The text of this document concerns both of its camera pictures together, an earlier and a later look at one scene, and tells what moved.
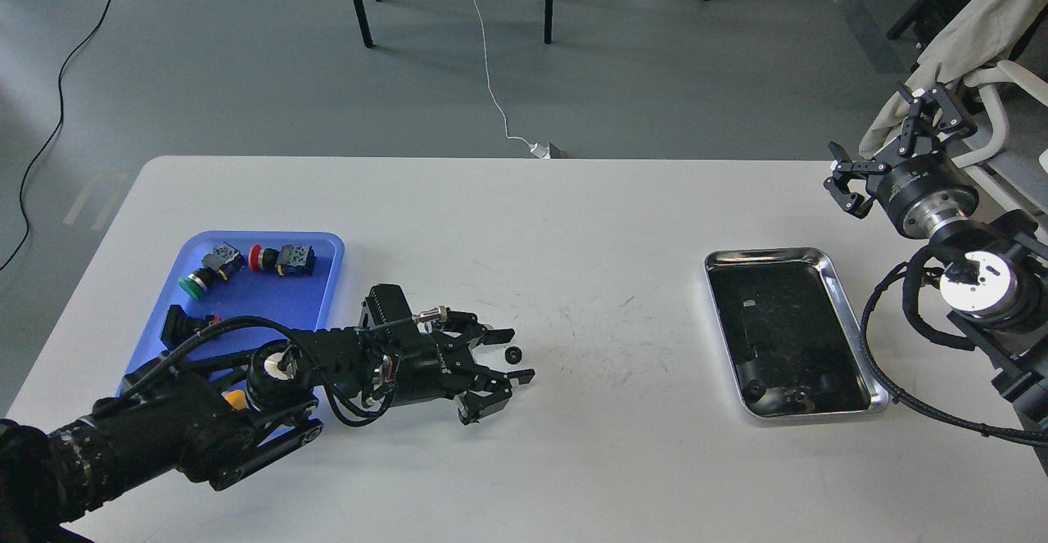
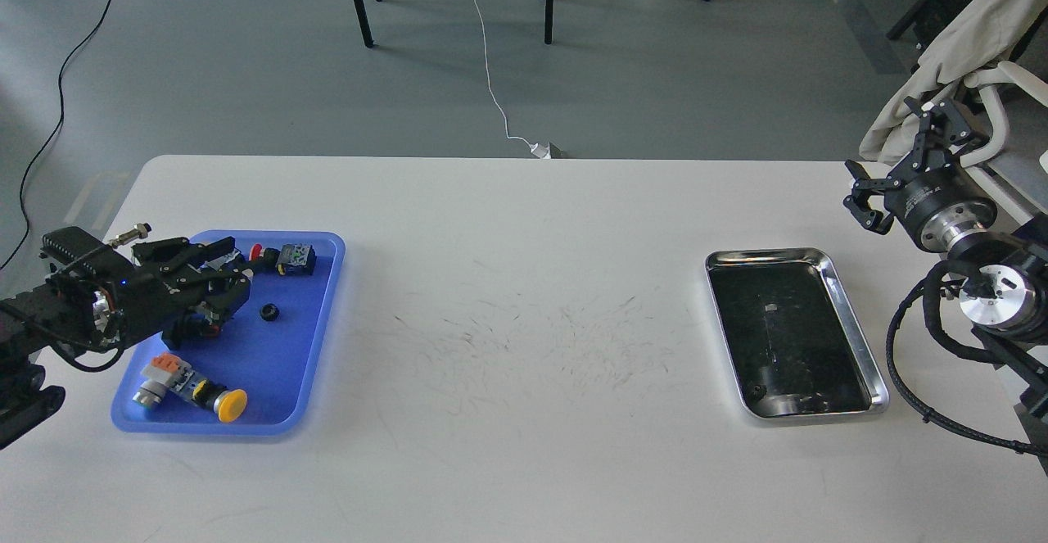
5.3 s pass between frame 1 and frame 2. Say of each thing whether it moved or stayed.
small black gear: moved
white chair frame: stayed
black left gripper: moved
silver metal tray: stayed
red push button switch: stayed
